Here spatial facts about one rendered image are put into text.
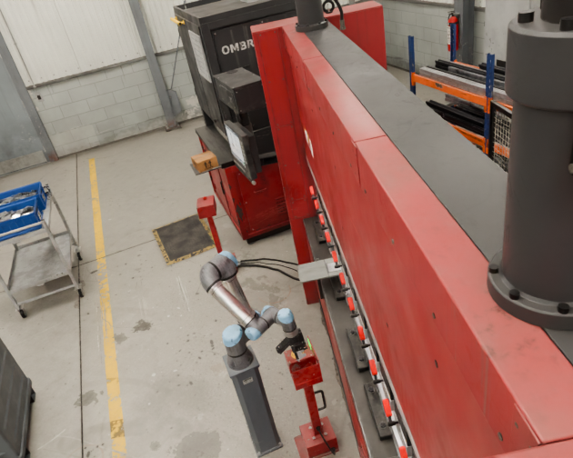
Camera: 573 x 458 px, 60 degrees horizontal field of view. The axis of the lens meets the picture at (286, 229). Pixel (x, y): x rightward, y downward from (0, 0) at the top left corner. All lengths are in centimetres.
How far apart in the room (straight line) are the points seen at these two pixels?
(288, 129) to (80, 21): 615
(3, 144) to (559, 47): 936
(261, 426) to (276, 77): 225
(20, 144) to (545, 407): 932
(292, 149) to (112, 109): 620
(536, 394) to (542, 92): 38
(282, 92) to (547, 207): 287
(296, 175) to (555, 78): 315
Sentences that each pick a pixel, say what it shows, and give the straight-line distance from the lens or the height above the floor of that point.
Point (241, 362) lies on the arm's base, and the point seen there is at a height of 82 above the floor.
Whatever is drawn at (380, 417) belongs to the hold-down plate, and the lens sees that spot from 245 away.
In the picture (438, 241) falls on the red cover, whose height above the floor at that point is 230.
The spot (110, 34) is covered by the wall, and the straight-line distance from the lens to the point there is 926.
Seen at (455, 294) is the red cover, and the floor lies 230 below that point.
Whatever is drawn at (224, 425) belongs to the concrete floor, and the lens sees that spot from 374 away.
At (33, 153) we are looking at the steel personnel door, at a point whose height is 23.
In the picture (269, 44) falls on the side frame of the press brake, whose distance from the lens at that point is 341.
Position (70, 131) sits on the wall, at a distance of 958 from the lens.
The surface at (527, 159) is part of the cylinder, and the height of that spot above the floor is 256.
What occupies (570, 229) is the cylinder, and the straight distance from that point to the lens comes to 76.
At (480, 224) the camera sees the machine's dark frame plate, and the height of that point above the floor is 230.
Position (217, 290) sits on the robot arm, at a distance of 262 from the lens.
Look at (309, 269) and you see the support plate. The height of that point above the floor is 100.
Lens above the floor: 288
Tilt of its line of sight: 32 degrees down
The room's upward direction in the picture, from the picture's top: 12 degrees counter-clockwise
